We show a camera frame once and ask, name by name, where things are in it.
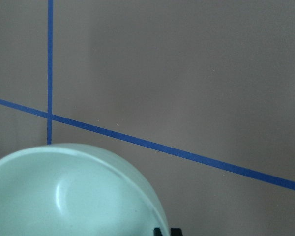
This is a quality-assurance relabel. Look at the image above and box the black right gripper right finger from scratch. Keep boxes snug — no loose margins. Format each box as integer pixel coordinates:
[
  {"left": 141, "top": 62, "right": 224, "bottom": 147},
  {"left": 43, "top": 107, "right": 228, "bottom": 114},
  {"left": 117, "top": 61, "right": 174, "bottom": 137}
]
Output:
[{"left": 170, "top": 228, "right": 182, "bottom": 236}]

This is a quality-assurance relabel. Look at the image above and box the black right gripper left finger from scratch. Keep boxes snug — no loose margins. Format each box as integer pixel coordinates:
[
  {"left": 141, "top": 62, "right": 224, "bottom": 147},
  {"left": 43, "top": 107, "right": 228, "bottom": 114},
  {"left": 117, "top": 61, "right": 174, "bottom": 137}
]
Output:
[{"left": 153, "top": 228, "right": 163, "bottom": 236}]

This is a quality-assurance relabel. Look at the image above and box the green bowl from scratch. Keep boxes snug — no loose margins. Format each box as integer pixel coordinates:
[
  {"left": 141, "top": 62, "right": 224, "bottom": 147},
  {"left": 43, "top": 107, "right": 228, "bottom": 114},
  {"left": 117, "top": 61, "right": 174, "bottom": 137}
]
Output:
[{"left": 0, "top": 144, "right": 170, "bottom": 236}]

